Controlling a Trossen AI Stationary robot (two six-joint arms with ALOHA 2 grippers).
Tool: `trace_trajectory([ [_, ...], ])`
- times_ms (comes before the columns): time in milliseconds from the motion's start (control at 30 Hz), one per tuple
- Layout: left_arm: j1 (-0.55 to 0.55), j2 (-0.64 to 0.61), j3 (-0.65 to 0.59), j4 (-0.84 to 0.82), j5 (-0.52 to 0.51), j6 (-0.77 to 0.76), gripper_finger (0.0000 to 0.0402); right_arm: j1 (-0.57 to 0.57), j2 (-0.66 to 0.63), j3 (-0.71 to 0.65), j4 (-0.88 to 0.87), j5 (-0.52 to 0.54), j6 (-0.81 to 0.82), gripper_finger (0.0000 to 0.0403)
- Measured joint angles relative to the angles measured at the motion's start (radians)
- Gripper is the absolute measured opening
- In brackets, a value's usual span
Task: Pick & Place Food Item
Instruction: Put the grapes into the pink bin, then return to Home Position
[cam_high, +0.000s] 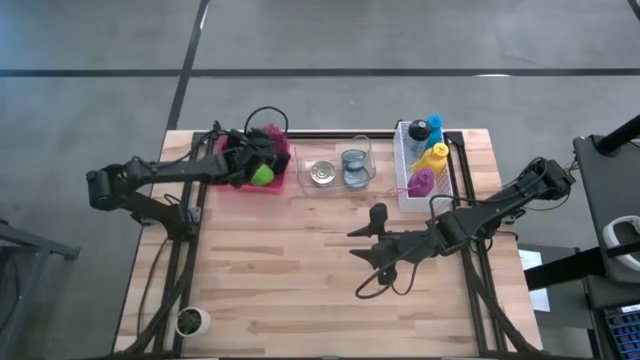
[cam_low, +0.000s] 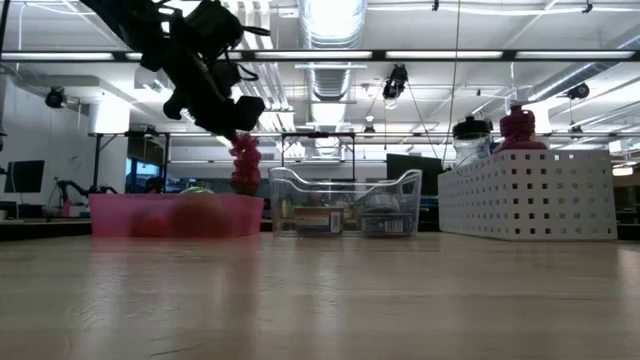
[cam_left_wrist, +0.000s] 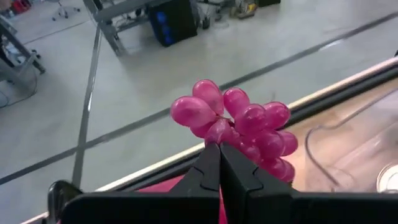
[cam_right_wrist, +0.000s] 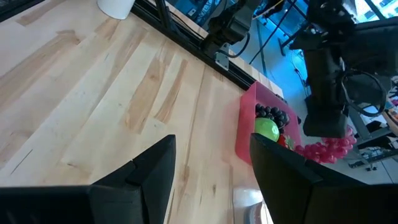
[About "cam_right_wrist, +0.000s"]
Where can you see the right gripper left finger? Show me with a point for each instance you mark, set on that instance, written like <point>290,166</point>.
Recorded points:
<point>93,205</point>

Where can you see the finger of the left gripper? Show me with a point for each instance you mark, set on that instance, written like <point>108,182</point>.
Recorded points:
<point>325,123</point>

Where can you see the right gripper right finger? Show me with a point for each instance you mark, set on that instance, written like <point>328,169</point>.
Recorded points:
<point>311,199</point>

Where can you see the purple grape bunch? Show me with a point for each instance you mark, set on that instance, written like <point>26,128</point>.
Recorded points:
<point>329,152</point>

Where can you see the red strawberry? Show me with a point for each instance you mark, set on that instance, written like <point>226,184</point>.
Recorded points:
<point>284,141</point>

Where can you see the black grape bunch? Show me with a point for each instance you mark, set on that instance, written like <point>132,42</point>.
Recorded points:
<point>275,113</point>

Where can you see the green apple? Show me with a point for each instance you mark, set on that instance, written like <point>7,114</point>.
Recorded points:
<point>266,129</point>

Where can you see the tuna can silver lid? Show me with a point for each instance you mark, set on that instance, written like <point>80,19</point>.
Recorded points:
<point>245,214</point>

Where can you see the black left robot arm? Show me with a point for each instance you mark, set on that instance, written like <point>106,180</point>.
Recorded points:
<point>230,25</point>

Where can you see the pink plastic bin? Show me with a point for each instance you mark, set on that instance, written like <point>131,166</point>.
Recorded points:
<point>245,124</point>

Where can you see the small plant white pot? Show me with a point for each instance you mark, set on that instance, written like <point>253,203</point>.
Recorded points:
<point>115,7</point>

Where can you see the silver frame bracket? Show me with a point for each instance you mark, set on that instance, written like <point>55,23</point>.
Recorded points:
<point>222,60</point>

